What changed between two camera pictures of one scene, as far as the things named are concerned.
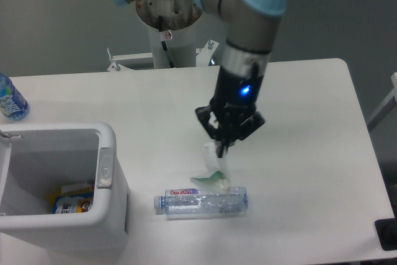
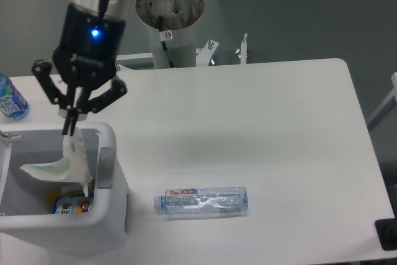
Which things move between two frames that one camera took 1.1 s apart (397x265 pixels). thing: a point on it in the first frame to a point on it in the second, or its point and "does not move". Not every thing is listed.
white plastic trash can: (35, 157) does not move
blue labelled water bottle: (12, 103) does not move
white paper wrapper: (216, 167) to (72, 166)
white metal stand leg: (387, 105) does not move
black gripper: (235, 98) to (90, 42)
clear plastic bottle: (196, 201) does not move
